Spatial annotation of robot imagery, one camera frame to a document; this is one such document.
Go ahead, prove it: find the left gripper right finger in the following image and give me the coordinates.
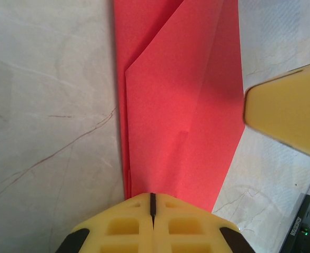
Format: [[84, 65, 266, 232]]
[[154, 193, 255, 253]]

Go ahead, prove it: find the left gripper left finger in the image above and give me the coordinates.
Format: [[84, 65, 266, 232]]
[[54, 193, 153, 253]]

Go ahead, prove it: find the red paper sheet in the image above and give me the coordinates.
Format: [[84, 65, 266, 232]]
[[114, 0, 245, 214]]

